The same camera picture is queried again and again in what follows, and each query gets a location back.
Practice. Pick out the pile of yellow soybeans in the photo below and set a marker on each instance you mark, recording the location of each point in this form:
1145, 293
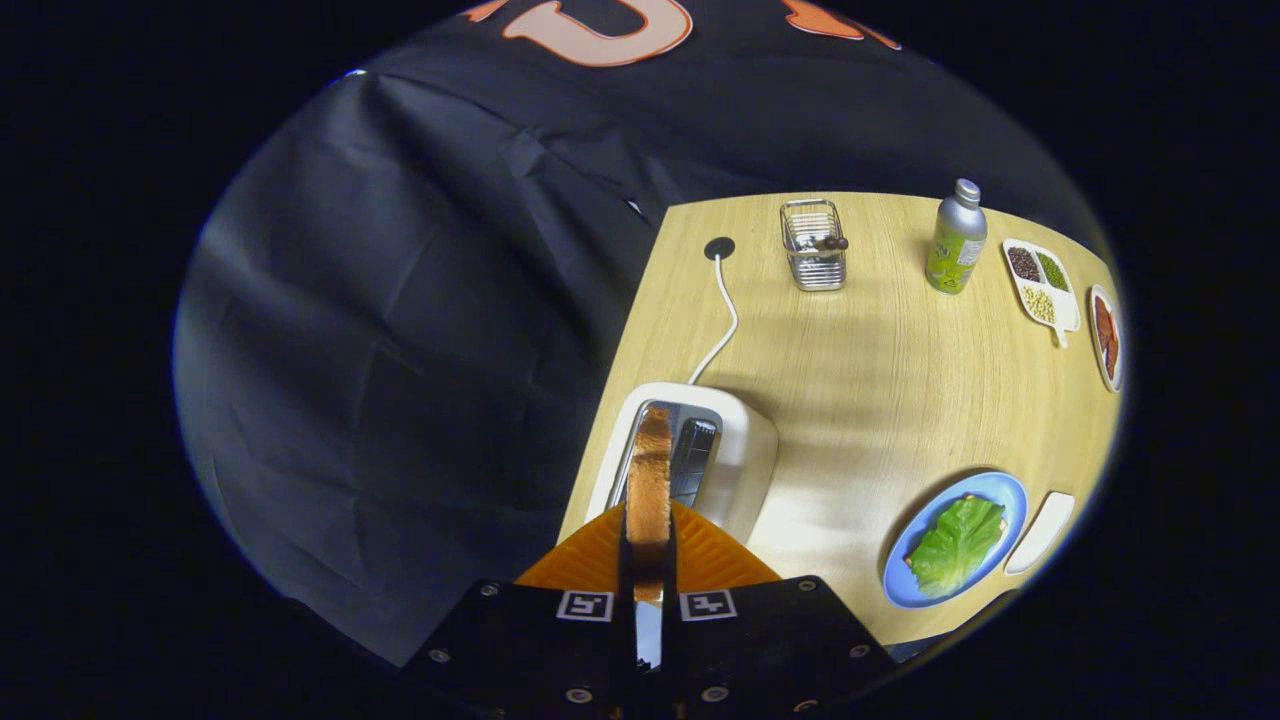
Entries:
1039, 304

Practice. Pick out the pile of dark red beans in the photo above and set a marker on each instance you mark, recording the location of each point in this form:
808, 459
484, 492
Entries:
1023, 264

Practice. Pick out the white oval plate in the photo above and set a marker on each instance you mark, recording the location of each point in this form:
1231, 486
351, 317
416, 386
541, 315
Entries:
1098, 365

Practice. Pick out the pile of green beans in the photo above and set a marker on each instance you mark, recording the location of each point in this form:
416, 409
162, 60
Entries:
1052, 270

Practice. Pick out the brown wooden sticks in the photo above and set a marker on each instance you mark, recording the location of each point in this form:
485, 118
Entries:
832, 243

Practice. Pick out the brown meat slice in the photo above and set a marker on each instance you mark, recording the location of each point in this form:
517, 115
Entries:
1104, 320
1110, 355

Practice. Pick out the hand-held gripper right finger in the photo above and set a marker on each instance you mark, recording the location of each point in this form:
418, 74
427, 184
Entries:
760, 640

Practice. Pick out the cream toaster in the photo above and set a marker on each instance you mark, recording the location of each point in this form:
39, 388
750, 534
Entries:
745, 450

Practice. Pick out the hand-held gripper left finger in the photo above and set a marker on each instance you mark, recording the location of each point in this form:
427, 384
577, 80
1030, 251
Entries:
540, 640

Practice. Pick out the silver bottle with green label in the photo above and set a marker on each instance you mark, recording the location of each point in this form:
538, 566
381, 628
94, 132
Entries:
956, 240

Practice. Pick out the white divided tray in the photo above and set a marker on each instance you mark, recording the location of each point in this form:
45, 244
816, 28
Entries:
1065, 310

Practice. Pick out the green lettuce leaf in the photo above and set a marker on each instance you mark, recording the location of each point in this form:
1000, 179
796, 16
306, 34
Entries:
955, 545

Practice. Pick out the small white plate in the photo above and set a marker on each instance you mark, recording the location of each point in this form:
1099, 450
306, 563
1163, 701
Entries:
1040, 530

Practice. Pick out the blue plate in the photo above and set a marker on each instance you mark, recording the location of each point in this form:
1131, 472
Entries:
1012, 495

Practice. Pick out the toasted bread slice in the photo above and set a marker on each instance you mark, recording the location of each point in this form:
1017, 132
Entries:
650, 480

